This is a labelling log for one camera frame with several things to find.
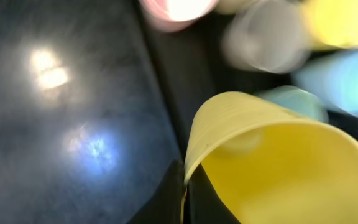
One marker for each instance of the yellow cup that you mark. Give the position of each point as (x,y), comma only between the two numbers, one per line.
(275,174)
(340,21)

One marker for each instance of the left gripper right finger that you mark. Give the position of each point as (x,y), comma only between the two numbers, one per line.
(202,202)

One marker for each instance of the grey cup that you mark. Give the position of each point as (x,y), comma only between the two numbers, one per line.
(266,40)

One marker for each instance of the black tray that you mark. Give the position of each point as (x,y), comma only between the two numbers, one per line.
(191,62)

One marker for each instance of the pink cup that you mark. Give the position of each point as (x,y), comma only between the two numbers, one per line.
(166,18)

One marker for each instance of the blue cup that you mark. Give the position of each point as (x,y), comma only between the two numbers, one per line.
(343,81)

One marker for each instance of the green cup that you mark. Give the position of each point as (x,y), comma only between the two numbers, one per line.
(297,101)

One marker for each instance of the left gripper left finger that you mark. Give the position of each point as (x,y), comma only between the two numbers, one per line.
(166,199)

